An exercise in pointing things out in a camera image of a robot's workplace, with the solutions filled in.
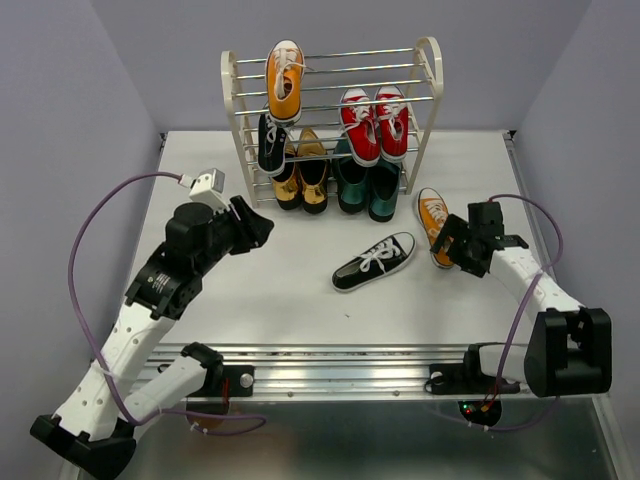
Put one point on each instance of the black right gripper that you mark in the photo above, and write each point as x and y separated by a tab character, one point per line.
453	226

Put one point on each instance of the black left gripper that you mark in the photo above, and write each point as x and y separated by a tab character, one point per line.
253	230

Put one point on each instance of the orange sneaker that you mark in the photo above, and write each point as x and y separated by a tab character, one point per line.
432	212
285	67

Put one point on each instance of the black sneaker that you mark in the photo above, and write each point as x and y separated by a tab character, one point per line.
272	141
388	256

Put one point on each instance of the red sneaker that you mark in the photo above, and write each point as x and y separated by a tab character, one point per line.
357	120
393	123

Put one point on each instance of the orange sneaker front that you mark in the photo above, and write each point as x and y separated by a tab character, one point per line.
285	67

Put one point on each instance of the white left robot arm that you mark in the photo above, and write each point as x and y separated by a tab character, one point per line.
95	428

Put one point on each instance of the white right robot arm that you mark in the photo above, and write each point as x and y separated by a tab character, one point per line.
569	351

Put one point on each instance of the cream metal shoe shelf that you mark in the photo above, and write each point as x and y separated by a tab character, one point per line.
417	71

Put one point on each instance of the gold loafer left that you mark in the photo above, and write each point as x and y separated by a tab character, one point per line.
287	187

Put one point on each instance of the gold loafer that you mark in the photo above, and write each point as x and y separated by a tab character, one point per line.
314	172
287	187

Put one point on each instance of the gold loafer right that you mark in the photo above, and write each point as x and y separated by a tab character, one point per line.
314	172

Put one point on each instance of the green loafer right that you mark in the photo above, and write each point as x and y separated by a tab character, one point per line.
384	184

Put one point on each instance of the green loafer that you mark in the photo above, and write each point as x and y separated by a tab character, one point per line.
384	184
351	179

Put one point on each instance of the green loafer left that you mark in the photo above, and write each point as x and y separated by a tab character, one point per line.
351	179

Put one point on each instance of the aluminium mounting rail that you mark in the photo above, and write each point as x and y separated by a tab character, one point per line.
339	373

